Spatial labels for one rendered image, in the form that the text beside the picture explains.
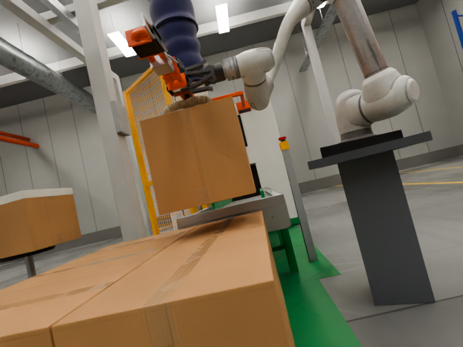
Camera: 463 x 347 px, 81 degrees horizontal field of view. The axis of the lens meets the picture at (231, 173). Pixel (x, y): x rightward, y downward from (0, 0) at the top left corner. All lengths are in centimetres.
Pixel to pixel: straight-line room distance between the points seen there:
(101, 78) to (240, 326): 270
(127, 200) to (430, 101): 1209
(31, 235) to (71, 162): 1048
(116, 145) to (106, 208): 920
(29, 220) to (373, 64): 217
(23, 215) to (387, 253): 214
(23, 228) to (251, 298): 191
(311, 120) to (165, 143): 1023
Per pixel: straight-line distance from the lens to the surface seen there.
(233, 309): 49
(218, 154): 108
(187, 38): 153
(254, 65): 117
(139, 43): 91
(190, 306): 50
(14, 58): 848
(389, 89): 140
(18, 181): 1386
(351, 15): 147
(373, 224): 148
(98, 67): 302
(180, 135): 113
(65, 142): 1286
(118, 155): 272
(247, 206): 170
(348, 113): 151
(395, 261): 154
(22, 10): 406
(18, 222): 226
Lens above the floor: 70
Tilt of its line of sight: 4 degrees up
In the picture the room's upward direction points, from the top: 13 degrees counter-clockwise
